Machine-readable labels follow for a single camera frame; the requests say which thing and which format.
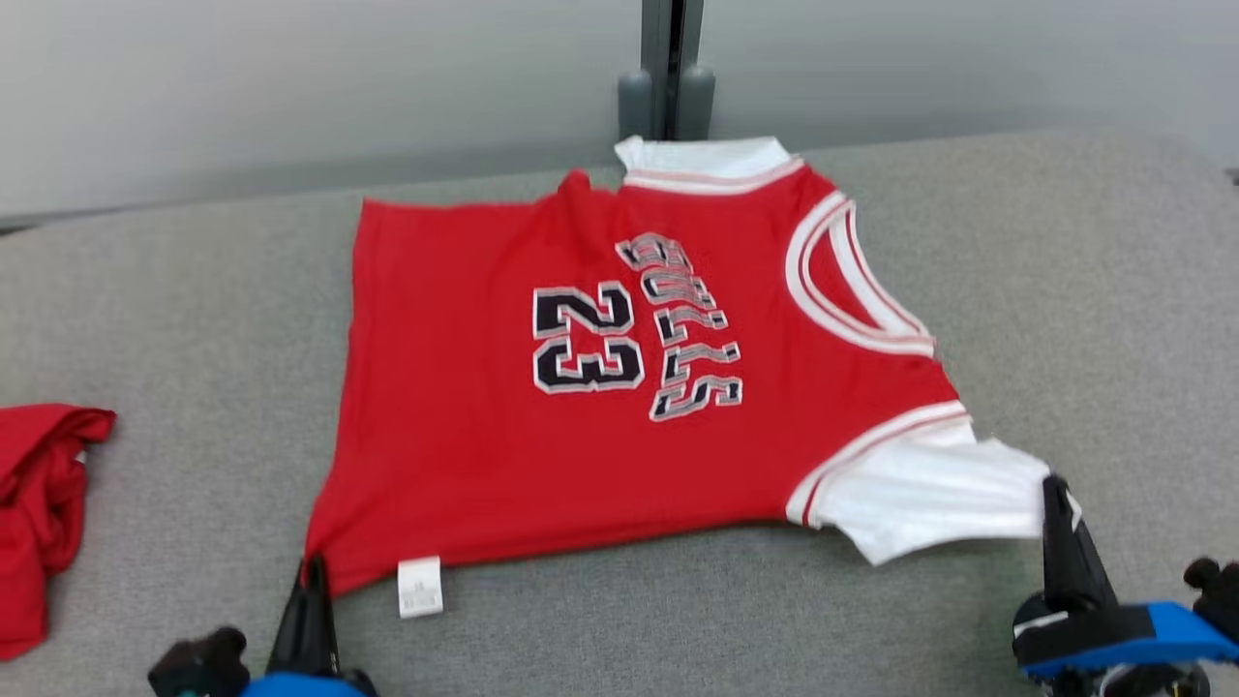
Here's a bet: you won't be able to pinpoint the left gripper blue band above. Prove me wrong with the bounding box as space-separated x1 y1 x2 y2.
239 557 381 697

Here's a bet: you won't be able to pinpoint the grey cylindrical post foot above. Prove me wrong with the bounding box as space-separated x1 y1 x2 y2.
675 64 718 143
617 68 655 144

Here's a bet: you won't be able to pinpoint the red shorts with white trim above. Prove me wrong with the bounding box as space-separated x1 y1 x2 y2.
0 403 118 662

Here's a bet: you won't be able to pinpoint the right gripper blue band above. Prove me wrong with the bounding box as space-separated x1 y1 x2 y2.
1011 473 1239 697

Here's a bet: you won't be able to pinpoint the grey partition post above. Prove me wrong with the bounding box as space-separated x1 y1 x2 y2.
638 0 707 142

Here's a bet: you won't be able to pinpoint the red number 23 basketball jersey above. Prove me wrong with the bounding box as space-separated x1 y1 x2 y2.
303 135 1084 621

